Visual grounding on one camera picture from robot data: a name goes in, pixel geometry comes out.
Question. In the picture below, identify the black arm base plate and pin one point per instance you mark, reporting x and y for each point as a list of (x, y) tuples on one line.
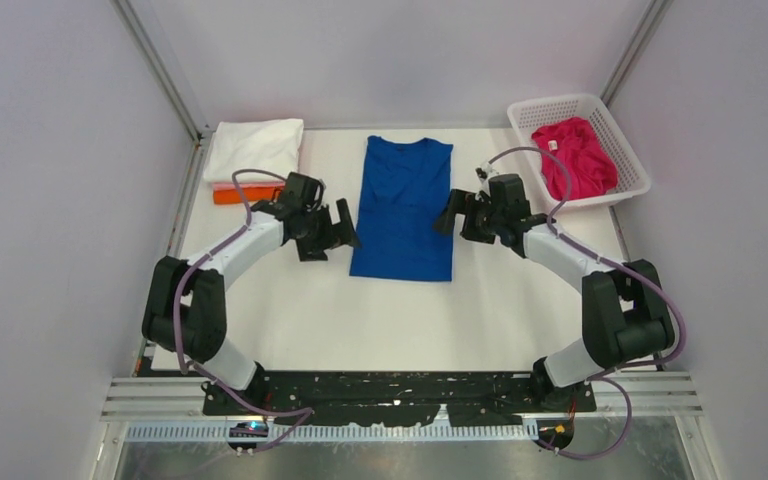
[(404, 399)]

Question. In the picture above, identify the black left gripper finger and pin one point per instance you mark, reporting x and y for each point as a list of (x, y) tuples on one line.
[(308, 254), (344, 229)]

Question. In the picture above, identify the white slotted cable duct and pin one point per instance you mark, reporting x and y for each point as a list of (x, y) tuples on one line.
[(261, 432)]

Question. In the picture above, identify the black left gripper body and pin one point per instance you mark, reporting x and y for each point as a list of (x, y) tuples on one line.
[(318, 224)]

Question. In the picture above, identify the blue panda print t-shirt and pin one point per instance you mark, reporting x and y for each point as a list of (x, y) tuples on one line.
[(405, 187)]

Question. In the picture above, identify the white plastic laundry basket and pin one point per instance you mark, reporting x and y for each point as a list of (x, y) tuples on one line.
[(528, 115)]

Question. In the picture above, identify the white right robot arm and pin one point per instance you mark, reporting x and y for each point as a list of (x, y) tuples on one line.
[(624, 315)]

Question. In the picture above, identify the folded white t-shirt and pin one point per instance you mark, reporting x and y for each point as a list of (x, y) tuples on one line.
[(272, 146)]

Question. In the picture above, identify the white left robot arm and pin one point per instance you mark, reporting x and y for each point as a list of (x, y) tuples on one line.
[(186, 310)]

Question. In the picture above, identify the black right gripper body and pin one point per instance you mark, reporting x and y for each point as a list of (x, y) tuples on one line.
[(481, 221)]

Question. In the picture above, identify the folded orange t-shirt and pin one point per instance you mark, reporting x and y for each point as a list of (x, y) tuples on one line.
[(232, 197)]

